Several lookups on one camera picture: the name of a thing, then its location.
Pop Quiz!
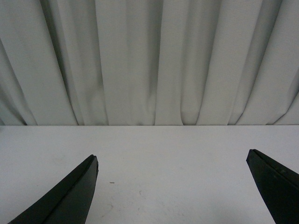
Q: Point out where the white pleated curtain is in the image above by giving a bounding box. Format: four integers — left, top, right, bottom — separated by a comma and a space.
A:
0, 0, 299, 126

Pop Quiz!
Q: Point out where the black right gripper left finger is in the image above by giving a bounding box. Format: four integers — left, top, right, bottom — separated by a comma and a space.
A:
10, 154, 99, 224

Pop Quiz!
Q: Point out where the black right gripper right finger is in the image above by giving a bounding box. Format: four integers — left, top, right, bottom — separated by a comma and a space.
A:
246, 149, 299, 224

